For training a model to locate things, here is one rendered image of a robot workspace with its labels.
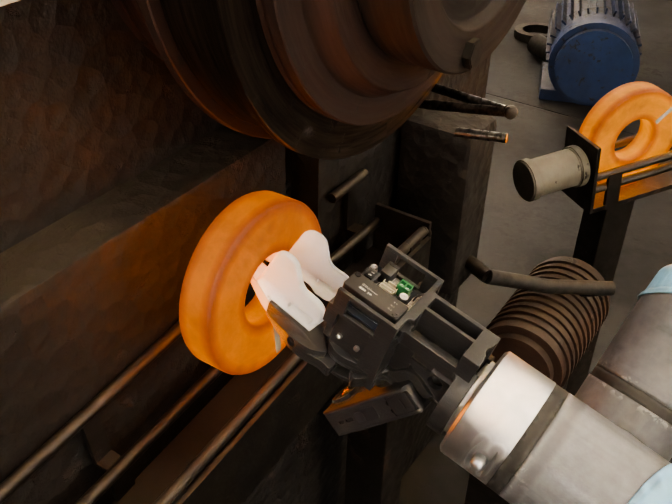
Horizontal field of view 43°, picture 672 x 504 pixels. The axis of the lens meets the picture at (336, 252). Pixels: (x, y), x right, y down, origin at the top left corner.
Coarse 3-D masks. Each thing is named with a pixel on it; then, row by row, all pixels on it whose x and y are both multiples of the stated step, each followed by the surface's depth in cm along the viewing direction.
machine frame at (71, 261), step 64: (64, 0) 62; (0, 64) 59; (64, 64) 64; (128, 64) 70; (0, 128) 61; (64, 128) 66; (128, 128) 72; (192, 128) 79; (0, 192) 63; (64, 192) 68; (128, 192) 73; (192, 192) 74; (320, 192) 93; (384, 192) 108; (0, 256) 65; (64, 256) 65; (128, 256) 69; (0, 320) 60; (64, 320) 65; (128, 320) 72; (0, 384) 62; (64, 384) 68; (192, 384) 84; (0, 448) 64; (64, 448) 71; (128, 448) 79; (320, 448) 119
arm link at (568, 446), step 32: (544, 416) 57; (576, 416) 58; (544, 448) 57; (576, 448) 56; (608, 448) 57; (640, 448) 58; (512, 480) 58; (544, 480) 57; (576, 480) 56; (608, 480) 56; (640, 480) 56
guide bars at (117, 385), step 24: (336, 192) 94; (360, 240) 98; (168, 336) 76; (144, 360) 74; (120, 384) 72; (96, 408) 70; (72, 432) 69; (96, 432) 72; (48, 456) 67; (96, 456) 73; (120, 456) 74; (24, 480) 66; (120, 480) 75
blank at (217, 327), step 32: (256, 192) 68; (224, 224) 65; (256, 224) 65; (288, 224) 69; (192, 256) 64; (224, 256) 63; (256, 256) 66; (192, 288) 64; (224, 288) 64; (192, 320) 65; (224, 320) 65; (256, 320) 71; (192, 352) 68; (224, 352) 67; (256, 352) 71
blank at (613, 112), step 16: (608, 96) 116; (624, 96) 115; (640, 96) 115; (656, 96) 116; (592, 112) 117; (608, 112) 115; (624, 112) 116; (640, 112) 117; (656, 112) 118; (592, 128) 116; (608, 128) 116; (640, 128) 122; (656, 128) 120; (608, 144) 118; (640, 144) 122; (656, 144) 121; (608, 160) 120; (624, 160) 121
